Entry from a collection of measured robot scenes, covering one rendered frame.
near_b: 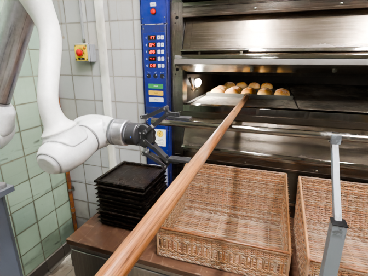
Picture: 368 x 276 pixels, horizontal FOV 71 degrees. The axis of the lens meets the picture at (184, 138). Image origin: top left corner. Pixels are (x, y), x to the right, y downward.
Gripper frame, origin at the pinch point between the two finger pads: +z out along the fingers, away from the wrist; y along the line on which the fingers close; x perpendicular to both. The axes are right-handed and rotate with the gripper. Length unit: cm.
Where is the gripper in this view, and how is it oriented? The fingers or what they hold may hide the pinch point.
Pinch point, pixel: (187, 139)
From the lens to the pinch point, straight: 79.5
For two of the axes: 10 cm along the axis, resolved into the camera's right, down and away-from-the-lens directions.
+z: 9.5, 1.0, -3.1
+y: -0.1, 9.6, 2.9
